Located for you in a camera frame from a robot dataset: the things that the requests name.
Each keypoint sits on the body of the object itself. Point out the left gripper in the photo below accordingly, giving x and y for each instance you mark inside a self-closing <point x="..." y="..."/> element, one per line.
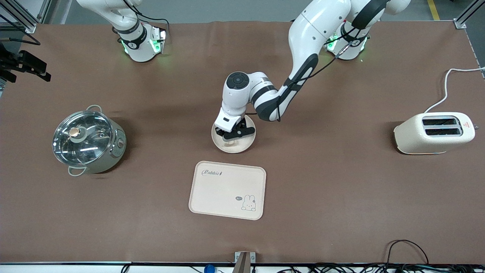
<point x="219" y="131"/>

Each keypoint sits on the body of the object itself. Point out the small pale bun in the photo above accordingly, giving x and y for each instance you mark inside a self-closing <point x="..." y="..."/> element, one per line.
<point x="229" y="144"/>

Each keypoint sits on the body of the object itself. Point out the round cream plate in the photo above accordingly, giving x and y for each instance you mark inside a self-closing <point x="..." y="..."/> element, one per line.
<point x="242" y="146"/>

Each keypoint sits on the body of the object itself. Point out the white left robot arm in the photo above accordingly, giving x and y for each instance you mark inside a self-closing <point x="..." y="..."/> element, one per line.
<point x="303" y="34"/>

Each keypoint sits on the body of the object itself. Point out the cream rabbit print tray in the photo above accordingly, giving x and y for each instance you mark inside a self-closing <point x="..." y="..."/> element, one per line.
<point x="223" y="189"/>

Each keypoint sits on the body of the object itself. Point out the pale green electric pot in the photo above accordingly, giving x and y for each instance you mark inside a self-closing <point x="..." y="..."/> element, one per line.
<point x="113" y="151"/>

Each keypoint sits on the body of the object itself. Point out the blue round cap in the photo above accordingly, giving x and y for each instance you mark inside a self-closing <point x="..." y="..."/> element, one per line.
<point x="209" y="269"/>

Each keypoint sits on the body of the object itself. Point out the glass pot lid, gold knob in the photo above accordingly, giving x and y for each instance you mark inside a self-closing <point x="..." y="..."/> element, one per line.
<point x="83" y="146"/>

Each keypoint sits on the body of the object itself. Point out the cream two-slot toaster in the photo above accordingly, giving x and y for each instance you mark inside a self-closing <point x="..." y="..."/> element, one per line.
<point x="416" y="138"/>

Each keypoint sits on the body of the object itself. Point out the metal bracket at table edge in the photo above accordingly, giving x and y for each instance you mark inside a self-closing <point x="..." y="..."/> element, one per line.
<point x="243" y="261"/>

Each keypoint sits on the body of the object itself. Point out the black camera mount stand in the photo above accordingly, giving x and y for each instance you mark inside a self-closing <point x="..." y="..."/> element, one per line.
<point x="30" y="64"/>

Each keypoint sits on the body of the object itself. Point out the aluminium frame profile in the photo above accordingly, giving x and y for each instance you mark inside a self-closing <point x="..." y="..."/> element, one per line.
<point x="22" y="19"/>
<point x="466" y="15"/>

